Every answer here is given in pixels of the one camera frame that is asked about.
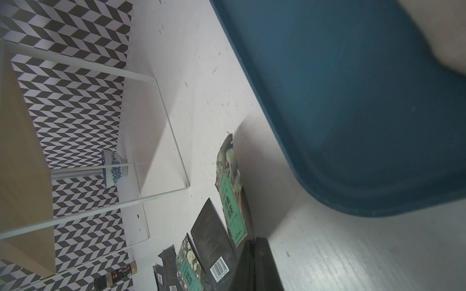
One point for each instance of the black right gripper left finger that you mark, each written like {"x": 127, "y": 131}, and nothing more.
{"x": 244, "y": 278}

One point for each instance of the black tea bag with barcode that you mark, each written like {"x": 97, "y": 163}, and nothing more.
{"x": 168, "y": 257}

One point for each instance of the teal rectangular tray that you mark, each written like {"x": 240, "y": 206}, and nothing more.
{"x": 369, "y": 122}

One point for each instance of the small dark spice bottle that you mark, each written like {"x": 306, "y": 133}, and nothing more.
{"x": 111, "y": 278}

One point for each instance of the green jasmine tea bag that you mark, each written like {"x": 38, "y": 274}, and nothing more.
{"x": 189, "y": 271}

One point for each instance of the beige folded cloth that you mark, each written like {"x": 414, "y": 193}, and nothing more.
{"x": 443, "y": 23}

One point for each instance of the floral tea bag top shelf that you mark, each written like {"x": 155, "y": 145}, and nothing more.
{"x": 232, "y": 195}

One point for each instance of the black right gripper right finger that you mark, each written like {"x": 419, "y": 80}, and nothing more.
{"x": 267, "y": 276}

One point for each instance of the blue white patterned bowl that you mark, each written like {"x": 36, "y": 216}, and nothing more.
{"x": 112, "y": 175}

